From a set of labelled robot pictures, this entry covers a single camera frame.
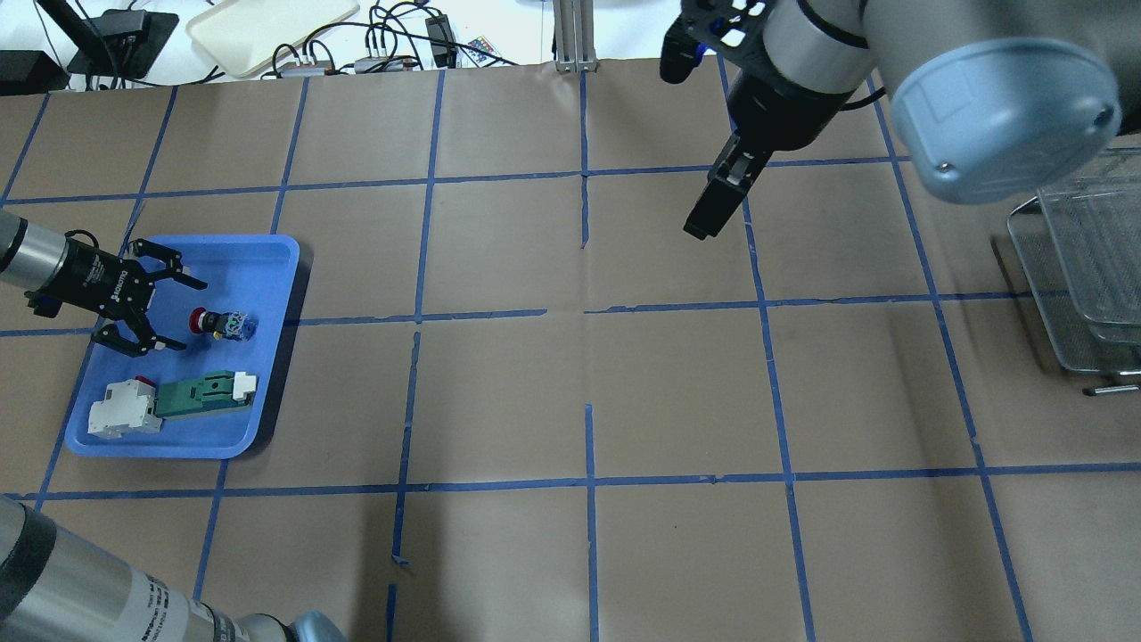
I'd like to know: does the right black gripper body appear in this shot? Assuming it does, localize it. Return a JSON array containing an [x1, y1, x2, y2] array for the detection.
[[709, 72, 848, 193]]

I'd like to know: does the white circuit breaker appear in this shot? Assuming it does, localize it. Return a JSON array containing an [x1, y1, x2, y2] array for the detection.
[[86, 377, 163, 440]]

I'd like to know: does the beige plastic tray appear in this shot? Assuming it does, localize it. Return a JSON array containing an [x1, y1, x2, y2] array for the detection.
[[185, 1, 361, 78]]

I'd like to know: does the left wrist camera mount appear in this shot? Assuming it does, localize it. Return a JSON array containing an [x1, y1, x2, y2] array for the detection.
[[23, 287, 64, 318]]

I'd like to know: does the blue plastic tray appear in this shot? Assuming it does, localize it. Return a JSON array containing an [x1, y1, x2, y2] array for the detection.
[[64, 235, 304, 460]]

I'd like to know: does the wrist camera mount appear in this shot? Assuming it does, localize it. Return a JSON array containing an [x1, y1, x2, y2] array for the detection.
[[659, 1, 775, 86], [23, 287, 64, 318]]

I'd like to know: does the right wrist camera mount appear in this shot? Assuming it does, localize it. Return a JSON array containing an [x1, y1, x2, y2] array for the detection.
[[659, 1, 775, 86]]

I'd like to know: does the black monitor stand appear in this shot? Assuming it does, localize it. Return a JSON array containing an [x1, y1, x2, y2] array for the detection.
[[35, 1, 180, 81]]

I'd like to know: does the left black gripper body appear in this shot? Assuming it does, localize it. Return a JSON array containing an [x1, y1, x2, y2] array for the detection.
[[54, 239, 148, 330]]

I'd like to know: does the green terminal block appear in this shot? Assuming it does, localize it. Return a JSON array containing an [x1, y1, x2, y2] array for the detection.
[[154, 369, 259, 418]]

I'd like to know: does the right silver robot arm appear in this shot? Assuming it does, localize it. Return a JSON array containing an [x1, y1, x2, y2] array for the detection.
[[661, 1, 1138, 239]]

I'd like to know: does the red emergency stop button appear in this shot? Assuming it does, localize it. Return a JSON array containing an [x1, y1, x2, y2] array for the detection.
[[188, 308, 259, 342]]

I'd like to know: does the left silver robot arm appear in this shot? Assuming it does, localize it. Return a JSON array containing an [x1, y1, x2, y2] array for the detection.
[[3, 212, 345, 641]]

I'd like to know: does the aluminium frame post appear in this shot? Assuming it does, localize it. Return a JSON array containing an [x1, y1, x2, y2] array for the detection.
[[553, 0, 599, 74]]

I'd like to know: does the wire mesh shelf basket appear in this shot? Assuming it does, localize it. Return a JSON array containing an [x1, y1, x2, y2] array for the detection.
[[1006, 146, 1140, 397]]

